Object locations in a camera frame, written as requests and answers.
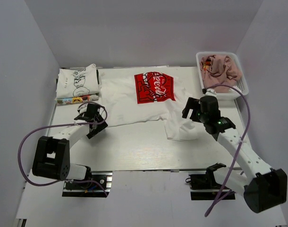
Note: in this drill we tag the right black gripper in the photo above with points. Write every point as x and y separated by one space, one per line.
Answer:
193 104

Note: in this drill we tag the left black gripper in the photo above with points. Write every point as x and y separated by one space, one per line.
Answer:
100 120

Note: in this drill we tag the pink t-shirt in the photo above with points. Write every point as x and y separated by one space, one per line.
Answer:
219 69

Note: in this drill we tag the white red print t-shirt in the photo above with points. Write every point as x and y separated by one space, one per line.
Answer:
149 96

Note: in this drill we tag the plain white t-shirt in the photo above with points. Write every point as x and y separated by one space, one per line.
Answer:
235 89

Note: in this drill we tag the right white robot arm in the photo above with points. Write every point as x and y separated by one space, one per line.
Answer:
261 186

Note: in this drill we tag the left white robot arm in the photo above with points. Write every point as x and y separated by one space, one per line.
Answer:
52 156

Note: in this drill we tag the folded colourful cartoon t-shirt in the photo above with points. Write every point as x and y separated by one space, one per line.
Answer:
76 100

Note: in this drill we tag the white plastic basket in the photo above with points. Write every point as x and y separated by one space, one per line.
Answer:
241 84

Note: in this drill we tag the folded white cartoon t-shirt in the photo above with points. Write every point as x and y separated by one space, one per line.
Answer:
75 83

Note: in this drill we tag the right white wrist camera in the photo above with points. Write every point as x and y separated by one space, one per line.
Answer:
209 92

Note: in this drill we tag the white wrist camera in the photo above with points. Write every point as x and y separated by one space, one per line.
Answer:
81 107
209 92

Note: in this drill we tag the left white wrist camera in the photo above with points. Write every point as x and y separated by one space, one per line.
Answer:
81 107

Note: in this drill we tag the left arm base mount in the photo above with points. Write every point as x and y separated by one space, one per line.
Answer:
90 190

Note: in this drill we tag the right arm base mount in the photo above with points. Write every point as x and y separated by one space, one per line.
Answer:
200 187

